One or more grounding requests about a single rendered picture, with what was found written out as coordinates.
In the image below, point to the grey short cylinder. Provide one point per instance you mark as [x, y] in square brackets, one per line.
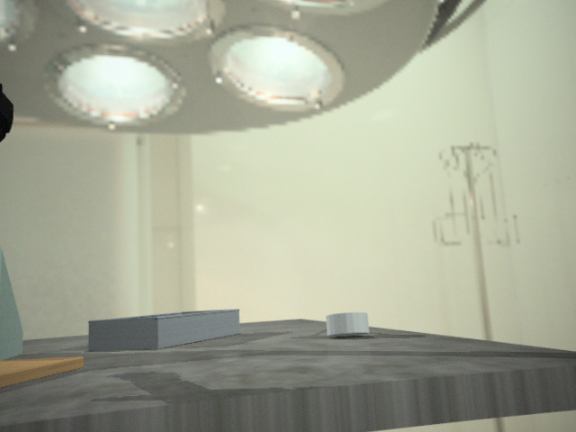
[347, 324]

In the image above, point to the light wooden board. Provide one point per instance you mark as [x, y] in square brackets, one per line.
[24, 370]

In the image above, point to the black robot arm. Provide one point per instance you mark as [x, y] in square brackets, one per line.
[6, 115]

